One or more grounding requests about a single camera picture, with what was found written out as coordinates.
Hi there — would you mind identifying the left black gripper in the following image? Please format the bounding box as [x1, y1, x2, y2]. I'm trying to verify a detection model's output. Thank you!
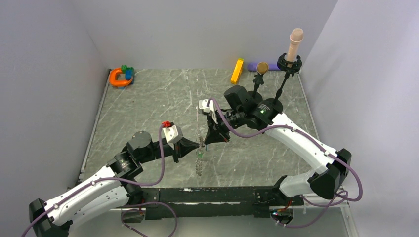
[138, 136, 199, 163]

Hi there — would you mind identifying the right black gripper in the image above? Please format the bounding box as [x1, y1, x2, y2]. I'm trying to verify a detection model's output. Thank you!
[204, 108, 245, 145]

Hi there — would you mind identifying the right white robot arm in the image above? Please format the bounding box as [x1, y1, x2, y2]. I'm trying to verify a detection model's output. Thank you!
[198, 85, 351, 205]

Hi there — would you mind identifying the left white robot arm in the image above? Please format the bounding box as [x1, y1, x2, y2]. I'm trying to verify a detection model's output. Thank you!
[22, 128, 204, 237]

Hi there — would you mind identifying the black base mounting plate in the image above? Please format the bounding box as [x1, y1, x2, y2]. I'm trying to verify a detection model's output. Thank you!
[123, 186, 303, 220]

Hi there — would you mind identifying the yellow toy block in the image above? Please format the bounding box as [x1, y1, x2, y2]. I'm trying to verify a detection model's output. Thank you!
[230, 58, 244, 84]

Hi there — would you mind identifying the short black microphone stand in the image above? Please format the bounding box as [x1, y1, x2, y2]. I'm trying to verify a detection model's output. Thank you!
[251, 73, 264, 103]

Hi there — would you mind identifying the purple cylinder toy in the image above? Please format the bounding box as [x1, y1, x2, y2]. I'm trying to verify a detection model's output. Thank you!
[247, 62, 280, 72]

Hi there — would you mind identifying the blue toy block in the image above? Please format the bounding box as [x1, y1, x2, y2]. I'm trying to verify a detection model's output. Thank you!
[125, 70, 134, 80]

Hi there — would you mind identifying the green toy block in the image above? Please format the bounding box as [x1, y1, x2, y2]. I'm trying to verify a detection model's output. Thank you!
[121, 65, 134, 75]

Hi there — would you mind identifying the tall black microphone stand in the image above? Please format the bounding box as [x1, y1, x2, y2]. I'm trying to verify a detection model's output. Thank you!
[272, 53, 302, 113]

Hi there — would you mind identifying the pink microphone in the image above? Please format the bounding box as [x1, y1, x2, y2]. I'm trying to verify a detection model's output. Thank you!
[286, 28, 304, 62]

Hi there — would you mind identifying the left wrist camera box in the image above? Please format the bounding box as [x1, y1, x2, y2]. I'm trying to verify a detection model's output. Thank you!
[162, 121, 183, 144]

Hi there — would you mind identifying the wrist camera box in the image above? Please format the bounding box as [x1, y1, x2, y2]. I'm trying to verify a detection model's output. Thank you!
[198, 99, 218, 124]
[162, 121, 183, 144]

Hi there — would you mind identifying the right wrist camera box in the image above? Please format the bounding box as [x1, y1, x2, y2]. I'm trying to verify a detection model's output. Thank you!
[198, 99, 218, 124]

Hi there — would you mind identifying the orange ring toy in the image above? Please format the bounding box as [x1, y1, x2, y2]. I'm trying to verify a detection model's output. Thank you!
[108, 68, 135, 88]

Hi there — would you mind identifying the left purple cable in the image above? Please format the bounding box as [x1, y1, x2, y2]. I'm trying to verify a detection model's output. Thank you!
[21, 125, 179, 237]

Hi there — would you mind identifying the purple cable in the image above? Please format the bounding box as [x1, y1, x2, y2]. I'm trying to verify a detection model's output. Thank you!
[21, 125, 179, 237]
[206, 97, 363, 229]

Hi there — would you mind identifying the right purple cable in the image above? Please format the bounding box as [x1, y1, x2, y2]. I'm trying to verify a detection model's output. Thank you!
[206, 97, 363, 229]

